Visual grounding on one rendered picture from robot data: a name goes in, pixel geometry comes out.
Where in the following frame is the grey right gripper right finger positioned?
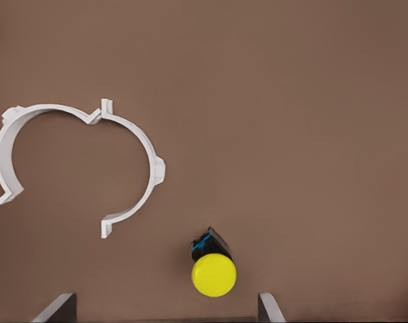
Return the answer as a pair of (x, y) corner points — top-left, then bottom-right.
(257, 292), (287, 323)

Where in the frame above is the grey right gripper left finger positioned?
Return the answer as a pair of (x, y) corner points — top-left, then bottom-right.
(31, 292), (78, 323)

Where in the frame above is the yellow push button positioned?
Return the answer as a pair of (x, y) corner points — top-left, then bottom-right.
(190, 226), (238, 298)

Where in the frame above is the white plastic pipe clamp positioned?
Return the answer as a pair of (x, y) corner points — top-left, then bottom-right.
(0, 98), (167, 240)

